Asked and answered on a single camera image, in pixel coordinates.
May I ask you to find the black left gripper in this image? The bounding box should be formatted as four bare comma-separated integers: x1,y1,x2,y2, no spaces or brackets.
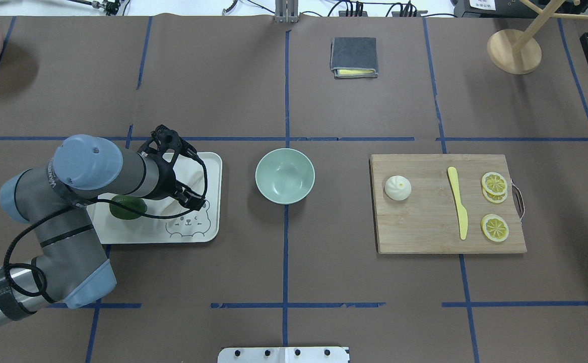
138,125,208,211

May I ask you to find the white steamed bun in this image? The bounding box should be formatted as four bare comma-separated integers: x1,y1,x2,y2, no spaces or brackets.
383,175,413,201

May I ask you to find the white ceramic spoon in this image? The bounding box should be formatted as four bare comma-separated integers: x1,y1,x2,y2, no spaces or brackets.
158,168,206,216

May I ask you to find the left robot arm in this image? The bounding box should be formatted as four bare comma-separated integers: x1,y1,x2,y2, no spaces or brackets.
0,126,207,326

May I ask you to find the light green bowl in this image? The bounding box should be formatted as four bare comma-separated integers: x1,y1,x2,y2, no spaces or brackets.
254,148,316,205

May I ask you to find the green avocado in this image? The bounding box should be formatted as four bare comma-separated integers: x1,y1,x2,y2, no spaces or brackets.
109,195,147,220

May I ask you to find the white bear tray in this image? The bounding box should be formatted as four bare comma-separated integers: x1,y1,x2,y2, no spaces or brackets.
87,152,223,244

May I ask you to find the grey folded cloth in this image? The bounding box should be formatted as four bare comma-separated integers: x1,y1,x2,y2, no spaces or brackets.
330,37,379,79

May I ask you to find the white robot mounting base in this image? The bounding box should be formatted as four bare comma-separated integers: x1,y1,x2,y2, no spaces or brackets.
217,346,351,362

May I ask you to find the bamboo cutting board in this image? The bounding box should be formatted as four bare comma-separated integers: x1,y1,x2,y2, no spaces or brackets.
370,154,527,254

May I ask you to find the yellow plastic knife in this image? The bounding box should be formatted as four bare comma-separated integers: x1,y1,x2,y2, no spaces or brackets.
446,166,469,240

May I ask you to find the lemon slice top stacked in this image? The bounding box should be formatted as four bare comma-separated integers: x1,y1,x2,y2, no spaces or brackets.
481,172,508,196

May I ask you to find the lemon slice stacked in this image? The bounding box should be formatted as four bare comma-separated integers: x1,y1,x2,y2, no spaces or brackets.
481,172,508,196
482,189,508,204

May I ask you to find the lemon slice bottom stacked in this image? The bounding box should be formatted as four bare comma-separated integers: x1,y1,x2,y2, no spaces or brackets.
482,189,508,204

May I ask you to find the lemon slice single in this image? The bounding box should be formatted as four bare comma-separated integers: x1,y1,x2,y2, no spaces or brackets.
480,214,509,243

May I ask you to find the wooden mug tree stand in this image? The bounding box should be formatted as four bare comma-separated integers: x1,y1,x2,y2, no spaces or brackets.
486,1,588,75

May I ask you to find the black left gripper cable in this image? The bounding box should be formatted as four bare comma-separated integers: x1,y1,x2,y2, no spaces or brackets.
3,151,210,304

